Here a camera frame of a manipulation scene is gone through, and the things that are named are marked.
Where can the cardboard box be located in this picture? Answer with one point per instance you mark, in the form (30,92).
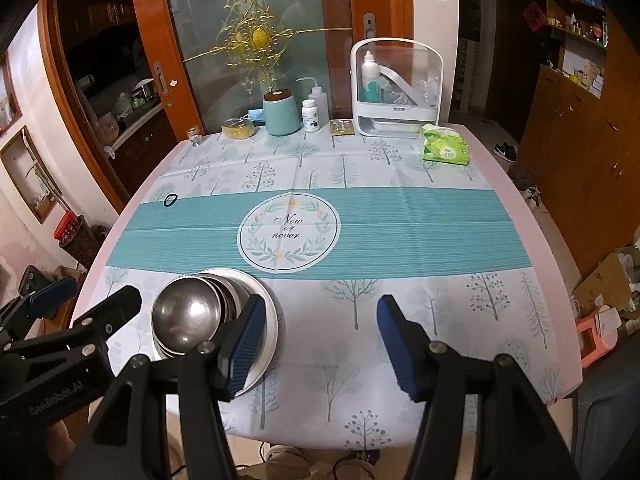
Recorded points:
(605,280)

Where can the black sneaker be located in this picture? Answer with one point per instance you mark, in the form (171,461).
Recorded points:
(505,150)

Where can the tree print tablecloth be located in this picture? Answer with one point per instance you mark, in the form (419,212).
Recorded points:
(400,220)

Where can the wall shelf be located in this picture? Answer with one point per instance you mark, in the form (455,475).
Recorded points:
(575,25)

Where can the clear squeeze wash bottle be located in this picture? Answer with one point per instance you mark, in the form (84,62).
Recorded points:
(316,95)

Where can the wooden picture frame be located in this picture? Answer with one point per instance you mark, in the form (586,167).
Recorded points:
(32,175)
(10,95)

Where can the wooden cabinet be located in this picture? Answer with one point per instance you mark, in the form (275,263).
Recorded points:
(575,160)

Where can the white storage box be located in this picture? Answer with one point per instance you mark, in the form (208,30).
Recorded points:
(395,120)

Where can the small glass jar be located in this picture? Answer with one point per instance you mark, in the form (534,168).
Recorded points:
(194,136)

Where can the white wall hook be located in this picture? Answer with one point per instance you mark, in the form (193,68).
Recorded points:
(109,152)

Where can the gold foil packet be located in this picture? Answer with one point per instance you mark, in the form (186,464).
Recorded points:
(342,126)

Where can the red-lidded jar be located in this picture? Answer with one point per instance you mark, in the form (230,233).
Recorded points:
(75,240)

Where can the green tissue pack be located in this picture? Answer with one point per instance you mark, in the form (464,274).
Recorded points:
(445,147)

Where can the yellow sponge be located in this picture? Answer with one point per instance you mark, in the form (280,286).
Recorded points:
(237,128)

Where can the teal canister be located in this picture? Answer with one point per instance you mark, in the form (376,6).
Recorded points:
(280,112)

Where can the red wall decoration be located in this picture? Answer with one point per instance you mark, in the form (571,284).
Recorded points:
(534,14)

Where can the frosted glass door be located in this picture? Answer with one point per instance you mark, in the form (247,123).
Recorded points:
(300,60)

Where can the large steel bowl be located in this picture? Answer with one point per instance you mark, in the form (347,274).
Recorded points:
(240,294)

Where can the gold door ornament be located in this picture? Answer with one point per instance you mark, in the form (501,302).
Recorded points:
(260,37)

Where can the white plate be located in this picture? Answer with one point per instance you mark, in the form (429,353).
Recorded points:
(255,287)

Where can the white pill bottle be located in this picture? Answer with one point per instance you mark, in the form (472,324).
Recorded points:
(311,117)

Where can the blue face mask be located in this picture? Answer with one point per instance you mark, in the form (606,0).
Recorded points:
(256,116)

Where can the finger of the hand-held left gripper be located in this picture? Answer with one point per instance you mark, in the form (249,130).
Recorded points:
(120,307)
(52,295)

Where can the pink plastic stool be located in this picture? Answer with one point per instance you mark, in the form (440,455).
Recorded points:
(595,340)

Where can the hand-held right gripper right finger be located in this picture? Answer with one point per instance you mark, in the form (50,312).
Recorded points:
(400,345)

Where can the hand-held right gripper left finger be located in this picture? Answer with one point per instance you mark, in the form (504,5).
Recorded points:
(247,345)

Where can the small steel bowl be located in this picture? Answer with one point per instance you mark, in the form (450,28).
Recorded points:
(187,315)

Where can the steel pot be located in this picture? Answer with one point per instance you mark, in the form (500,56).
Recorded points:
(142,90)

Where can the white dropper bottle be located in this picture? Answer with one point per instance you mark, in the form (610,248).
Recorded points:
(370,70)

